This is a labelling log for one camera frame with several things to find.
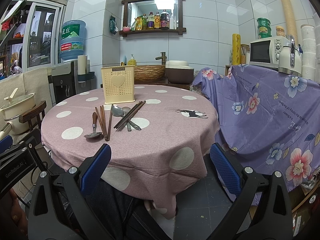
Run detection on wooden handled metal spoon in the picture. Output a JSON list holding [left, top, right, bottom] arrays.
[[84, 112, 102, 139]]

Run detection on dark chopstick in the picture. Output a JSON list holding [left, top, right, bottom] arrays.
[[114, 101, 146, 131], [114, 101, 146, 129], [112, 101, 143, 129]]

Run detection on large stainless steel spoon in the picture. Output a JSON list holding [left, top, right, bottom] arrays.
[[111, 105, 141, 132]]

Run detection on translucent plastic spoon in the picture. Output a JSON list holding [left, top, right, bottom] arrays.
[[122, 107, 132, 132]]

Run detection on dark wooden stool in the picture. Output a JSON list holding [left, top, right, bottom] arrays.
[[19, 100, 47, 131]]

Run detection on cream cooking pot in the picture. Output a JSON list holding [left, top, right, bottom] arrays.
[[1, 88, 36, 140]]

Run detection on purple floral cloth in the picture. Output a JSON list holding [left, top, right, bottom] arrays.
[[193, 64, 319, 190]]

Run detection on water dispenser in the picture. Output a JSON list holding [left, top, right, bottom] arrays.
[[50, 60, 95, 104]]

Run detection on pink polka dot tablecloth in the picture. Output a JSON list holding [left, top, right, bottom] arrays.
[[41, 85, 219, 219]]

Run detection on cream plastic utensil holder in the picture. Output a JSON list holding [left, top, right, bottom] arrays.
[[101, 66, 135, 105]]

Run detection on blue water jug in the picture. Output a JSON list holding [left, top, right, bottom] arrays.
[[59, 20, 86, 61]]

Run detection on yellow soap bottle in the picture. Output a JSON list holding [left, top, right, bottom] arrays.
[[127, 54, 137, 66]]

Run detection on white microwave oven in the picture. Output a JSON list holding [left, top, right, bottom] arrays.
[[249, 36, 290, 69]]

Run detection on brown white rice cooker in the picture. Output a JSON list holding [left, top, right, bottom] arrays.
[[165, 60, 194, 85]]

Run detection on green hanging packet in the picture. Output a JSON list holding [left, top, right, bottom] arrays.
[[109, 15, 119, 35]]

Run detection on yellow roll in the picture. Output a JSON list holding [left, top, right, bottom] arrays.
[[232, 34, 241, 65]]

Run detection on bronze faucet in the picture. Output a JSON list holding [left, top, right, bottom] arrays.
[[155, 51, 167, 65]]

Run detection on white stacked containers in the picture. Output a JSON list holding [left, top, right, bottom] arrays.
[[300, 24, 319, 83]]

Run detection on stacked green bowls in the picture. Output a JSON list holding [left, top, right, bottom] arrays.
[[257, 17, 272, 38]]

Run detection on stack of paper cups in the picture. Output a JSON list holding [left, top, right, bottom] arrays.
[[281, 0, 298, 43]]

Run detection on wooden framed mirror shelf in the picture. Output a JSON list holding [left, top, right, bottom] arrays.
[[120, 0, 187, 37]]

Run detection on window with white frame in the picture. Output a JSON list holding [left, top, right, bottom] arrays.
[[1, 0, 67, 79]]

